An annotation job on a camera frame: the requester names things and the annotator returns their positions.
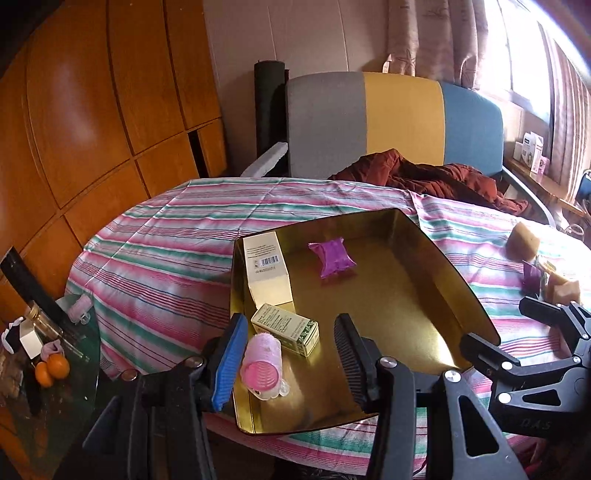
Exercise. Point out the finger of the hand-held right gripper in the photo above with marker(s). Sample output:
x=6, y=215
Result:
x=485, y=350
x=545, y=313

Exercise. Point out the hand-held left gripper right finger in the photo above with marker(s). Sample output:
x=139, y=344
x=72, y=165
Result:
x=351, y=364

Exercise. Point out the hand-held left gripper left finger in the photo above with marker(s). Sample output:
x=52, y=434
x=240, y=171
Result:
x=227, y=369

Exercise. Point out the green-edged rice snack packet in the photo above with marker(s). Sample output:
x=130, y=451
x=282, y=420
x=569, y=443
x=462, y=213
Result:
x=565, y=290

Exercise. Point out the pink hair roller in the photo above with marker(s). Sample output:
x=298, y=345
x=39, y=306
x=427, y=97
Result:
x=261, y=364
x=81, y=308

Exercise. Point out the purple snack packet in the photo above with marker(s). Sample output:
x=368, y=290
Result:
x=531, y=279
x=333, y=258

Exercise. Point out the small green cream box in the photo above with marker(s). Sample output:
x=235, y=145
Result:
x=281, y=325

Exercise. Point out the yellow sponge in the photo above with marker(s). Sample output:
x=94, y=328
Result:
x=521, y=241

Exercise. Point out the gold metal tray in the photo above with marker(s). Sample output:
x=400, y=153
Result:
x=392, y=300

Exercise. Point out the tall cream carton box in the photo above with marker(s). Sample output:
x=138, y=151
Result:
x=268, y=272

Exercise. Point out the wooden desk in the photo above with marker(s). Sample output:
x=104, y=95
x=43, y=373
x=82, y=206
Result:
x=549, y=187

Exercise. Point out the striped tablecloth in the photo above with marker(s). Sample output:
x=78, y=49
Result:
x=161, y=258

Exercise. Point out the pink product box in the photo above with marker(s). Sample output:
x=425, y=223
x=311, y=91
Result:
x=541, y=168

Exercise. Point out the white product box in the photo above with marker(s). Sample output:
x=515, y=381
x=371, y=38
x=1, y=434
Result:
x=530, y=147

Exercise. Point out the orange fruit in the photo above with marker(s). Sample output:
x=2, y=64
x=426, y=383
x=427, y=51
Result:
x=58, y=367
x=42, y=374

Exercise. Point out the rust brown jacket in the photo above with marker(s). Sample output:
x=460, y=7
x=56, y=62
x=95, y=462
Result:
x=438, y=180

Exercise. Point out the glass side table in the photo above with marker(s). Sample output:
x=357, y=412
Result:
x=55, y=415

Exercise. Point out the glass bottle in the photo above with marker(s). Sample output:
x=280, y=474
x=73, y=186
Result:
x=46, y=325

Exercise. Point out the small white carton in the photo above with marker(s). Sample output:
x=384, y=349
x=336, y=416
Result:
x=31, y=339

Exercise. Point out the pink striped curtain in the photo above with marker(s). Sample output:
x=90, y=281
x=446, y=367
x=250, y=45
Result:
x=570, y=101

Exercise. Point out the black tall box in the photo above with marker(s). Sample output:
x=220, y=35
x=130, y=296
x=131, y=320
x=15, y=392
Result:
x=27, y=286

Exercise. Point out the grey yellow blue chair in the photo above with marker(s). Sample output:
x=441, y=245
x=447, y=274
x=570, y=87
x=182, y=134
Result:
x=401, y=115

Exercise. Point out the black rolled mat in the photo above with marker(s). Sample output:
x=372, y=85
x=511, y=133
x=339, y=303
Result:
x=270, y=106

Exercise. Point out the wooden wardrobe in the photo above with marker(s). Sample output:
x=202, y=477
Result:
x=92, y=115

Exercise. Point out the beige patterned curtain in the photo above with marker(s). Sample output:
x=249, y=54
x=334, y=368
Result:
x=434, y=37

